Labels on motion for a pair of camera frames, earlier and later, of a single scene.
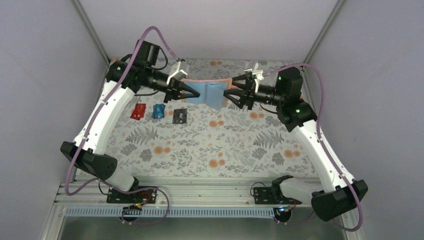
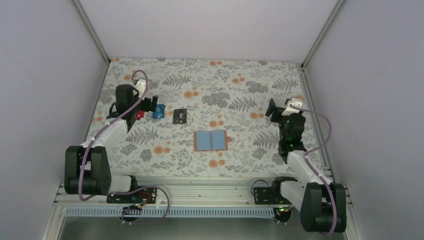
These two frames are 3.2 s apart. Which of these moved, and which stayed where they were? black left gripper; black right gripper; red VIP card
Moved: black left gripper; black right gripper
Stayed: red VIP card
